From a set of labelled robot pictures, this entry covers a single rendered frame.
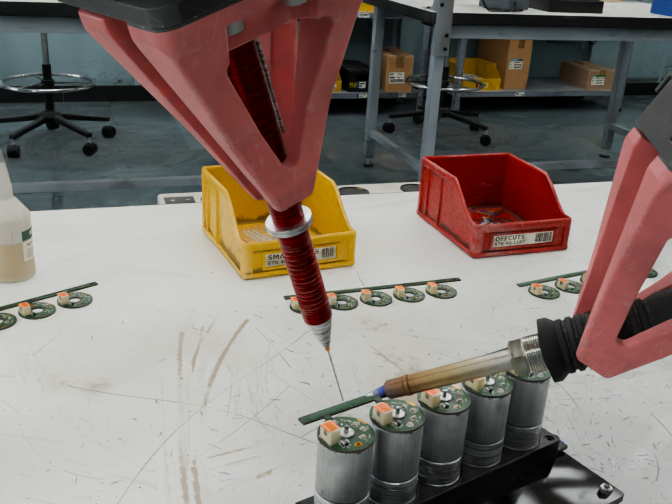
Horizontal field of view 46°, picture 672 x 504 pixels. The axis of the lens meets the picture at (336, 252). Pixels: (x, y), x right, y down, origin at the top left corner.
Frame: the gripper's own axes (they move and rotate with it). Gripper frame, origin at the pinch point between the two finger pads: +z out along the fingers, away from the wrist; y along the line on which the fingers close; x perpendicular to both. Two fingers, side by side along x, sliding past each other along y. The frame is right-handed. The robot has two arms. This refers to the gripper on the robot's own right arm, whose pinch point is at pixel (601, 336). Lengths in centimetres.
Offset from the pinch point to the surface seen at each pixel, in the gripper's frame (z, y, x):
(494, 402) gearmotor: 7.5, -5.5, 0.8
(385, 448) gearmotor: 10.4, -1.5, -3.0
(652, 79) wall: 9, -575, 141
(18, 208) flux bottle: 24.7, -22.7, -29.4
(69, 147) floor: 167, -297, -118
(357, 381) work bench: 16.4, -15.0, -3.1
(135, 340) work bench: 23.8, -16.0, -16.3
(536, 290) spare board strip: 10.2, -31.3, 6.9
